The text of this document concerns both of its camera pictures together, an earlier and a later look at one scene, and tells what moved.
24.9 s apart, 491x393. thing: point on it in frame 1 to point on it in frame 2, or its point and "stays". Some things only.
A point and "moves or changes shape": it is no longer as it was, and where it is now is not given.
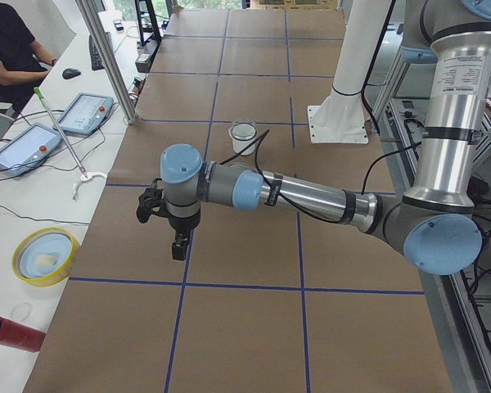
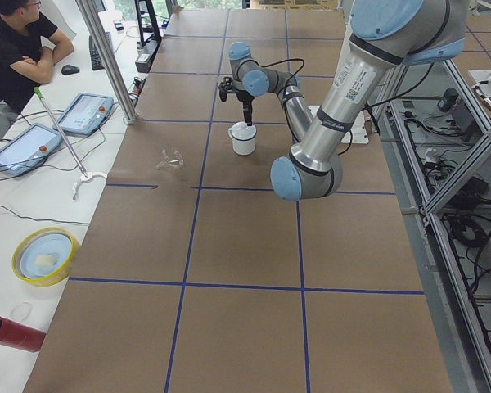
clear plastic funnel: x=243 y=131 moves or changes shape
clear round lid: x=21 y=311 stays
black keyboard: x=96 y=60 stays
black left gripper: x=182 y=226 to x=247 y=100
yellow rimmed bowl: x=46 y=256 stays
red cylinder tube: x=2 y=330 stays
